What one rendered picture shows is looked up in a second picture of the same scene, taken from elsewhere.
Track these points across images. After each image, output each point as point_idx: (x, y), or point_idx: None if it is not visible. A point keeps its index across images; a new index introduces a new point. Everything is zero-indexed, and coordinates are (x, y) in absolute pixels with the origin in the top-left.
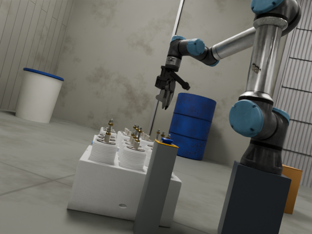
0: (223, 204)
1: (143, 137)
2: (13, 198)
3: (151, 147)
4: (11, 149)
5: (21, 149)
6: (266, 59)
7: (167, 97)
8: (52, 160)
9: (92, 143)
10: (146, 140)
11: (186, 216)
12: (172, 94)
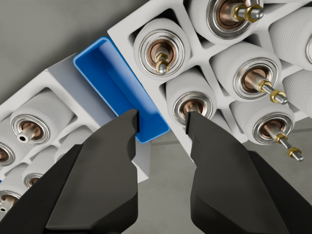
0: None
1: (1, 156)
2: (306, 120)
3: (187, 53)
4: (163, 219)
5: (152, 217)
6: None
7: (225, 157)
8: (147, 185)
9: (148, 176)
10: (49, 126)
11: None
12: (87, 203)
